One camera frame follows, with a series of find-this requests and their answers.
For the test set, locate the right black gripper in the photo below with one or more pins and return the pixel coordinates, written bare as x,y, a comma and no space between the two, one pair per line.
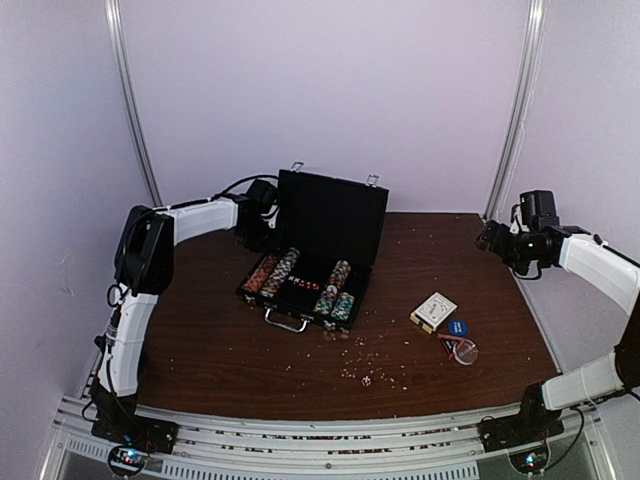
496,245

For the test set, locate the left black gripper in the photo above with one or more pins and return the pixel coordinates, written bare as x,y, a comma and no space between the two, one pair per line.
275,244

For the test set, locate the black poker set case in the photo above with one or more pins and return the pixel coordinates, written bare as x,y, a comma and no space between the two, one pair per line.
327,219

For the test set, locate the blue small blind button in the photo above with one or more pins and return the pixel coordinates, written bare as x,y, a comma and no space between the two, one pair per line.
457,328

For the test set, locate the white playing card box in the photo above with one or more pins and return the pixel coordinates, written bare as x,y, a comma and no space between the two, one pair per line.
429,315

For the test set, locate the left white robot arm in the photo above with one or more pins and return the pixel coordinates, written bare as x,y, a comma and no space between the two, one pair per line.
144,269

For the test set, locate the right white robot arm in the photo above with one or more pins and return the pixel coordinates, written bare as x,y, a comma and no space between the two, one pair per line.
584,296

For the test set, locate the orange chip row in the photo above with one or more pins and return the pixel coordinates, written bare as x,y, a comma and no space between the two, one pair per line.
260,275

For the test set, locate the grey chip row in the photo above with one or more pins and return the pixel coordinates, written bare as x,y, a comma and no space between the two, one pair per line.
280,272

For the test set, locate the red dice row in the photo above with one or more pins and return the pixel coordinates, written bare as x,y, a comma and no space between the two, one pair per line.
303,283

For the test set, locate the right back chip row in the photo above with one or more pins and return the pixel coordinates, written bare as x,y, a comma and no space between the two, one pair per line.
339,274

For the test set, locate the green blue chip row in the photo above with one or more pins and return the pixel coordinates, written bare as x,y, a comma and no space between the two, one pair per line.
326,300

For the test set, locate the teal chip row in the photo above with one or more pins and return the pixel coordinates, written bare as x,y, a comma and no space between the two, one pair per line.
342,308

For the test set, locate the red black triangular card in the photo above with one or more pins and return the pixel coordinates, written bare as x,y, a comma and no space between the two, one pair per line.
450,344

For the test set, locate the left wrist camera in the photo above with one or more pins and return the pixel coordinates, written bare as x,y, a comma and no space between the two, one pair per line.
261,200

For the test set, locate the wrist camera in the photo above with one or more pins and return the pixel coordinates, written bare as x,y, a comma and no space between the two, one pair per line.
261,200
534,211

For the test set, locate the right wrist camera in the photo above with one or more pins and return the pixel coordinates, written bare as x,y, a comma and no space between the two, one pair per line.
534,211

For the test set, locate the right aluminium frame post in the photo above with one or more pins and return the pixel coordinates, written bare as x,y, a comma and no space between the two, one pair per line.
529,65

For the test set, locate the aluminium frame post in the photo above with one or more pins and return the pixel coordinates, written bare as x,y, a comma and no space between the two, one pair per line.
529,65
119,48

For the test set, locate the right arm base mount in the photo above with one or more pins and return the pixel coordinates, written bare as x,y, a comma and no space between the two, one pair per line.
520,430

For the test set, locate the front aluminium rail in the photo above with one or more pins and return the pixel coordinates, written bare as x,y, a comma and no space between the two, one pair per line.
445,446

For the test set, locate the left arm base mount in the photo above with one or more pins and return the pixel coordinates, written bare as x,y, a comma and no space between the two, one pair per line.
117,422

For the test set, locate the left aluminium frame post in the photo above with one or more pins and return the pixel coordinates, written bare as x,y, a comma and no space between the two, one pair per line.
119,48

